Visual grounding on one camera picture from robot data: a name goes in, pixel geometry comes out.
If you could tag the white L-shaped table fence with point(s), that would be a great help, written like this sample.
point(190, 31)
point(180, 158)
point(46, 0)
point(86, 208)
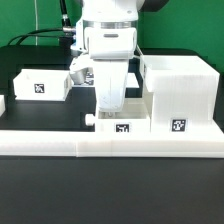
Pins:
point(91, 144)

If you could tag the white rear drawer tray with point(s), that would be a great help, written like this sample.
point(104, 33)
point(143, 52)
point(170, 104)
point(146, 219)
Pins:
point(42, 85)

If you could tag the white drawer cabinet box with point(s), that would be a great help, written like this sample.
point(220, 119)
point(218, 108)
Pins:
point(183, 90)

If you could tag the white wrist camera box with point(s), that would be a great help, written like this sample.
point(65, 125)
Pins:
point(79, 68)

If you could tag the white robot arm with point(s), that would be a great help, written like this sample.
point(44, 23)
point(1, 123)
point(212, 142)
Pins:
point(109, 38)

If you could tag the white fiducial marker sheet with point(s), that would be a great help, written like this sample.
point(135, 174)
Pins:
point(89, 81)

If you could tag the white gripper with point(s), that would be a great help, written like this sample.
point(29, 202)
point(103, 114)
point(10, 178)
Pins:
point(110, 79)

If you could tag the white front drawer tray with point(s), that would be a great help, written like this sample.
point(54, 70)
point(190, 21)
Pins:
point(134, 118)

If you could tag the white drawer tray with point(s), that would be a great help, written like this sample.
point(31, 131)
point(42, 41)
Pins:
point(42, 85)
point(134, 118)

